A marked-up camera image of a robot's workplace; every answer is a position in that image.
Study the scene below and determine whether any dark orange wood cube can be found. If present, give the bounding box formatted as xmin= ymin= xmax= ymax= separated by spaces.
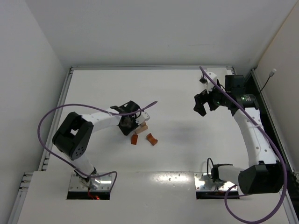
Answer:
xmin=131 ymin=134 xmax=138 ymax=145

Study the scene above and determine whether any dark orange notched block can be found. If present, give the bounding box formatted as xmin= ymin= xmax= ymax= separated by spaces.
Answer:
xmin=146 ymin=133 xmax=158 ymax=146

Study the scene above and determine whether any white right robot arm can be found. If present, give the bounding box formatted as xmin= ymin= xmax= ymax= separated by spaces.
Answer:
xmin=194 ymin=73 xmax=284 ymax=194

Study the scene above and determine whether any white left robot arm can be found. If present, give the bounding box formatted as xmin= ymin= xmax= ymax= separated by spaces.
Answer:
xmin=52 ymin=101 xmax=144 ymax=185

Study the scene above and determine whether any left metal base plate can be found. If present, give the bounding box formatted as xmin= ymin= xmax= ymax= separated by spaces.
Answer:
xmin=68 ymin=172 xmax=114 ymax=192

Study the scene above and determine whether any metal base plate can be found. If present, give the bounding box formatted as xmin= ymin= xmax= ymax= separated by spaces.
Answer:
xmin=194 ymin=172 xmax=234 ymax=193
xmin=68 ymin=172 xmax=114 ymax=192

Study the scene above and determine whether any light long wood plank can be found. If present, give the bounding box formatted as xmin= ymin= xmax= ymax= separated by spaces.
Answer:
xmin=135 ymin=125 xmax=148 ymax=135

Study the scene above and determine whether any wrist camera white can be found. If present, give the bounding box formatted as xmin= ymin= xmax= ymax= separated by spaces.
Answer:
xmin=199 ymin=71 xmax=218 ymax=94
xmin=136 ymin=112 xmax=150 ymax=125

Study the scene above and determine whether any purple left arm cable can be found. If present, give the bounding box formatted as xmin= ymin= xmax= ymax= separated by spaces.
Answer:
xmin=38 ymin=100 xmax=158 ymax=194

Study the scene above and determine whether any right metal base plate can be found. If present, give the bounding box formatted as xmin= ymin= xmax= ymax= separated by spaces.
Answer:
xmin=194 ymin=172 xmax=234 ymax=193

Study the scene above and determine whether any black wall cable white plug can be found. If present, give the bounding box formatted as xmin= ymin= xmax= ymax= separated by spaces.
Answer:
xmin=258 ymin=68 xmax=277 ymax=95

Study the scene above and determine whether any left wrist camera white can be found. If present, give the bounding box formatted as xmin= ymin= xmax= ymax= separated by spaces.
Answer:
xmin=136 ymin=112 xmax=150 ymax=125

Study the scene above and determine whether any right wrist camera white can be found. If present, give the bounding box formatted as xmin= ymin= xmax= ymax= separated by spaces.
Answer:
xmin=199 ymin=71 xmax=218 ymax=94

